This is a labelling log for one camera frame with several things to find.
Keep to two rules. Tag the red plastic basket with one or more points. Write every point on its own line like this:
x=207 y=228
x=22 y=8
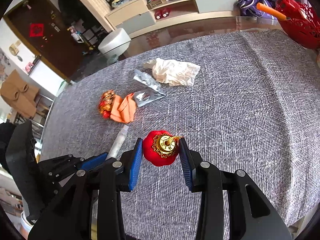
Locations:
x=301 y=24

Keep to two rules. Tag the tan coat on chair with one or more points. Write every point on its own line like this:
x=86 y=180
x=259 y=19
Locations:
x=19 y=95

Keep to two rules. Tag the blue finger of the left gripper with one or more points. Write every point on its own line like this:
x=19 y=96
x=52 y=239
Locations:
x=93 y=162

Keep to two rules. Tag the dark brown door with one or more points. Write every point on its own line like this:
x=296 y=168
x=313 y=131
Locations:
x=39 y=25

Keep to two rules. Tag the silver blister pack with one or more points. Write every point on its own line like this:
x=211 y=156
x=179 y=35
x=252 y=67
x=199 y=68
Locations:
x=152 y=89

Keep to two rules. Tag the red gold foil wrapper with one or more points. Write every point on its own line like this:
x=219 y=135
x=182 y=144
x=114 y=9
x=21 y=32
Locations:
x=106 y=103

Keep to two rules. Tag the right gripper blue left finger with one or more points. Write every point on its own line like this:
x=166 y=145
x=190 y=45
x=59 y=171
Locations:
x=135 y=163

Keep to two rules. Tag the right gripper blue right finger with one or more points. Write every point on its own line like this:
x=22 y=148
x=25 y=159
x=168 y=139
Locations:
x=188 y=165

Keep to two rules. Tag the white round stool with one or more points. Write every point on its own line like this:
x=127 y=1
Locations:
x=114 y=44

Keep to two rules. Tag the white tube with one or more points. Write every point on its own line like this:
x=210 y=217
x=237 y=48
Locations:
x=115 y=148

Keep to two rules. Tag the red lantern ornament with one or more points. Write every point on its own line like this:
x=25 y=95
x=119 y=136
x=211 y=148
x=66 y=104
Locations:
x=160 y=148

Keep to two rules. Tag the cream tv cabinet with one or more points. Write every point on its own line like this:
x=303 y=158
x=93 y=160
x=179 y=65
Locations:
x=138 y=17

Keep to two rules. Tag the orange handled tool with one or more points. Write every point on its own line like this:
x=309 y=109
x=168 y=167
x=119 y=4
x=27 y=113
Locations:
x=271 y=11

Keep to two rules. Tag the crumpled white tissue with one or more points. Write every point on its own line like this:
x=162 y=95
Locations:
x=173 y=72

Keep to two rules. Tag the grey woven table mat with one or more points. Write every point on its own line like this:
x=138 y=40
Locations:
x=254 y=106

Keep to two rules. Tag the orange folded paper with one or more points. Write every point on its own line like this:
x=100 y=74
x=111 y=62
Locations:
x=123 y=110

